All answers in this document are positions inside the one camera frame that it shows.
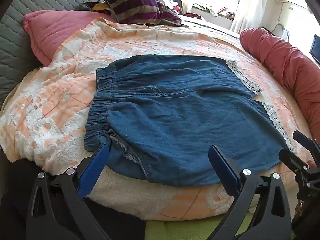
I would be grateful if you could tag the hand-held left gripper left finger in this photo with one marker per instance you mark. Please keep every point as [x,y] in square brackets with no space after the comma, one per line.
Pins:
[95,170]

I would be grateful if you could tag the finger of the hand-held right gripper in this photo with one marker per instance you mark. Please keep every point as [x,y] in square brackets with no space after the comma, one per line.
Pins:
[292,161]
[306,141]

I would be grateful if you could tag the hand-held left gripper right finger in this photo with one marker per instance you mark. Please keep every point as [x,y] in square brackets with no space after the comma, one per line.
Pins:
[223,166]

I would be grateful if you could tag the blue denim pants lace trim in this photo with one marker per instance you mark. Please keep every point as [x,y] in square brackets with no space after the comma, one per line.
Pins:
[180,115]

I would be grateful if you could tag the orange white fleece blanket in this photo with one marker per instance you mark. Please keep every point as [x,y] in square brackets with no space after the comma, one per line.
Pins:
[62,100]

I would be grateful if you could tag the green cloth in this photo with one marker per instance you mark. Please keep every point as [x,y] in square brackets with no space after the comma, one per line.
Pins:
[175,230]

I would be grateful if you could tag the red rolled blanket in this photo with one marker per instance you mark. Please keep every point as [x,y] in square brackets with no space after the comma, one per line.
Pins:
[287,62]

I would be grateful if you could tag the dark cloth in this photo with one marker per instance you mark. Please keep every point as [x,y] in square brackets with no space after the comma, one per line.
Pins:
[15,205]

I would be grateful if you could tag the black box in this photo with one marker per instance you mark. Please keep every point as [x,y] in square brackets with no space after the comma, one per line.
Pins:
[315,47]

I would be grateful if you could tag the bed with grey sheet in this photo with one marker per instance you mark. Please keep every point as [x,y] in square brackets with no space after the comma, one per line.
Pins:
[207,26]

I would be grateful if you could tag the pink quilted pillow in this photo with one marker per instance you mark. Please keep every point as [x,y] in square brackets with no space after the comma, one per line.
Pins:
[55,32]

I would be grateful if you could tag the white curtain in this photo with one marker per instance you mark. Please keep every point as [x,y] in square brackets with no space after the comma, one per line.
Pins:
[247,5]

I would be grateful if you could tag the purple striped cushion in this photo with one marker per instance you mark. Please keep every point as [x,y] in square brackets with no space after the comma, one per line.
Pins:
[140,7]

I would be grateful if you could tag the grey quilted headboard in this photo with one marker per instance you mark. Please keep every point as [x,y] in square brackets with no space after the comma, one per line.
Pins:
[37,0]

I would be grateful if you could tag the white wall-mounted unit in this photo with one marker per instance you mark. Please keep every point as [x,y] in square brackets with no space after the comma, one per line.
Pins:
[296,2]

